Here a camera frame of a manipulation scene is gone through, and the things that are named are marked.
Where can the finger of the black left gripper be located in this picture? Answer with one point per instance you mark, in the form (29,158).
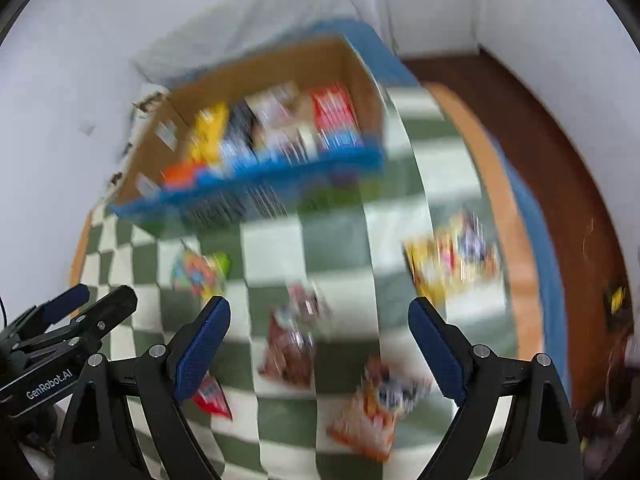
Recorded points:
(86,325)
(36,320)

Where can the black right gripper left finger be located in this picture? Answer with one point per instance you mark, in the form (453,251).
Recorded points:
(98,439)

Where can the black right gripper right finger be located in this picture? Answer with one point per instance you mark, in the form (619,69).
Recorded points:
(540,439)

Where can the red spicy strip packet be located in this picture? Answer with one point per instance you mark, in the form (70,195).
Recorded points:
(335,118)

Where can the white printed snack packet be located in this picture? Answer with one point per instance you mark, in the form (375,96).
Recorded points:
(210,398)

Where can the colourful candy ball bag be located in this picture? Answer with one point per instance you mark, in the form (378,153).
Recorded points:
(203,275)

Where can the small panda snack bag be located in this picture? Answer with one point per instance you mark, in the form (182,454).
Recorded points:
(367,423)

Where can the orange snack bag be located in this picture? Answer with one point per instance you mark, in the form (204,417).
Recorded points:
(182,176)

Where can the brown snack packet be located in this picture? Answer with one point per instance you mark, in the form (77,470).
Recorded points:
(293,334)

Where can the green white checkered mat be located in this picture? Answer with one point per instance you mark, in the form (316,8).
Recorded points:
(277,431)

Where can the yellow panda snack bag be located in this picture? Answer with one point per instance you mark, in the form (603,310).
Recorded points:
(456,256)

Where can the yellow black snack bag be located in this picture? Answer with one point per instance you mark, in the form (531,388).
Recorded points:
(222,135)

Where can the cardboard box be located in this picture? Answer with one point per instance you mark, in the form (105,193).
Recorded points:
(228,195)

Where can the red white snack packet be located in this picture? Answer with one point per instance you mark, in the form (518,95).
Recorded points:
(284,127)

